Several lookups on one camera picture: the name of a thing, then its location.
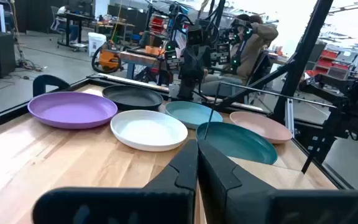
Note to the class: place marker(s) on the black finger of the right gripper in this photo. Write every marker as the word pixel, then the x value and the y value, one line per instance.
pixel 186 88

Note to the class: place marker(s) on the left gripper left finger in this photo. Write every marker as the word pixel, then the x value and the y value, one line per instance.
pixel 166 199

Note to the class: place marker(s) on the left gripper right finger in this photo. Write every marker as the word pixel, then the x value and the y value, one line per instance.
pixel 244 202

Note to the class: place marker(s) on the light blue plate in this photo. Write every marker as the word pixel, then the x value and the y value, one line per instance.
pixel 191 113

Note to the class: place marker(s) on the black plate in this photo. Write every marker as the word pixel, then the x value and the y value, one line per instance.
pixel 132 97

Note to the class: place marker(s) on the white plate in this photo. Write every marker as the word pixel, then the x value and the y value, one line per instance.
pixel 148 130

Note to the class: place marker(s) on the teal plate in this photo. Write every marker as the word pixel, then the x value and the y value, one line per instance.
pixel 241 141

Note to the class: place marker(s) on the purple plate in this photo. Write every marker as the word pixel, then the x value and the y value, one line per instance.
pixel 71 110

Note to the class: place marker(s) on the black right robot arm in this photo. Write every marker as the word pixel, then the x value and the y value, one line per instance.
pixel 194 35

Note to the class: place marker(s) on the seated person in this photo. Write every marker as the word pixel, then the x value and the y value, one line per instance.
pixel 253 46

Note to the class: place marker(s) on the black slanted rig strut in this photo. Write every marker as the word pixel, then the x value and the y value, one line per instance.
pixel 253 87

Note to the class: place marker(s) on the orange shop vacuum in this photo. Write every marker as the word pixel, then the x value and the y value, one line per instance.
pixel 109 59

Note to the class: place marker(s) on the white bucket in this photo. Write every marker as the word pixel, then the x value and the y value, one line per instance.
pixel 96 43

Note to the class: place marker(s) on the black desk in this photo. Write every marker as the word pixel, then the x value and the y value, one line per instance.
pixel 76 18

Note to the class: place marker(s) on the person at desk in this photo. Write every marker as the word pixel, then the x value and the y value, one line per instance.
pixel 70 28

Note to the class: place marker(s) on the red storage bins rack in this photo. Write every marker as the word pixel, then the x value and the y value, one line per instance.
pixel 329 63

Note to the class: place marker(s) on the black machine assembly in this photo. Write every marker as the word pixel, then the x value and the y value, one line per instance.
pixel 353 105

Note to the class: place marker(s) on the black rig frame post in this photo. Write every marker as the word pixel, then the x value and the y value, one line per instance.
pixel 303 53

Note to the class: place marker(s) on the black curved table bracket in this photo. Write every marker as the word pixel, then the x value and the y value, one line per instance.
pixel 47 82

